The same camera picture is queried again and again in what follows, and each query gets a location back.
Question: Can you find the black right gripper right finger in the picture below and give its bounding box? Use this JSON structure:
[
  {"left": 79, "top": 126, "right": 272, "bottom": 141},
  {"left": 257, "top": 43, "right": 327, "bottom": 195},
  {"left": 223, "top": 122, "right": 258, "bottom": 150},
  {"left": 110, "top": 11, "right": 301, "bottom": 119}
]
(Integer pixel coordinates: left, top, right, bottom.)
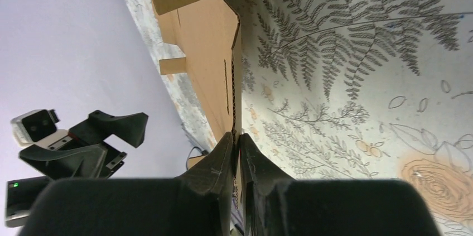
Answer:
[{"left": 238, "top": 133, "right": 293, "bottom": 235}]

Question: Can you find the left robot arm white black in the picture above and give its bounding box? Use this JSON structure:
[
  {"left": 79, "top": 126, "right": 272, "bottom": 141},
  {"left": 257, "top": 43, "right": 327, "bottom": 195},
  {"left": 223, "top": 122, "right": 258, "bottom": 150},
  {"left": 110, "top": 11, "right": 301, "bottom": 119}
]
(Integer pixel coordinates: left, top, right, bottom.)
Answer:
[{"left": 4, "top": 109, "right": 148, "bottom": 228}]

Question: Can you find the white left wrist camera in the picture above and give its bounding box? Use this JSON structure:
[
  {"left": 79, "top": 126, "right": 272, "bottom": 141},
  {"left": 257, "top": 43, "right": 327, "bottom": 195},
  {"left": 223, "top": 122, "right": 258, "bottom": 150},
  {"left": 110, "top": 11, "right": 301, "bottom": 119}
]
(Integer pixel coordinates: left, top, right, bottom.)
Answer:
[{"left": 10, "top": 109, "right": 60, "bottom": 147}]

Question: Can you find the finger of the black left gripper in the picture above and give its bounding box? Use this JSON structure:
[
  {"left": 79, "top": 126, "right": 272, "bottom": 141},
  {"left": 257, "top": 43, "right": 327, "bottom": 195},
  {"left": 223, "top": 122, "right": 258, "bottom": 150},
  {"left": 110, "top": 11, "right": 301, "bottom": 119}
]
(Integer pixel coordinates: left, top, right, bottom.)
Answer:
[
  {"left": 19, "top": 145, "right": 108, "bottom": 180},
  {"left": 69, "top": 110, "right": 149, "bottom": 148}
]

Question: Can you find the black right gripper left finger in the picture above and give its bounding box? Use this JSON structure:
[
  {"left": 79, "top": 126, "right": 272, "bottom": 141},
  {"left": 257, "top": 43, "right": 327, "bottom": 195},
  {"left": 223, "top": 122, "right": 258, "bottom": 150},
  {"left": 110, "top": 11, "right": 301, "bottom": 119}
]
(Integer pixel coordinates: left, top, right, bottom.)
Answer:
[{"left": 177, "top": 132, "right": 234, "bottom": 235}]

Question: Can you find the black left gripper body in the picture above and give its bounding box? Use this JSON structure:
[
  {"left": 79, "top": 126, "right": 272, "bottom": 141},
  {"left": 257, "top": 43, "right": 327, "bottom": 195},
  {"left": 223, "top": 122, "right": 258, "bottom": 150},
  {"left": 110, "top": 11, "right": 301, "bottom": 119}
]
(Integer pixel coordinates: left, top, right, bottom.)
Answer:
[{"left": 44, "top": 131, "right": 127, "bottom": 179}]

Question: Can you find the brown cardboard box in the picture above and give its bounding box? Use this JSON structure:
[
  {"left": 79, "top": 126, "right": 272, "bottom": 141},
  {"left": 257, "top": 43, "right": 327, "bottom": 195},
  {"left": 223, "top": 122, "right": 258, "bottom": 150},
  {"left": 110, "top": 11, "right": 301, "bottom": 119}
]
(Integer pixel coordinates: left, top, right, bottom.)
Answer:
[{"left": 142, "top": 0, "right": 244, "bottom": 205}]

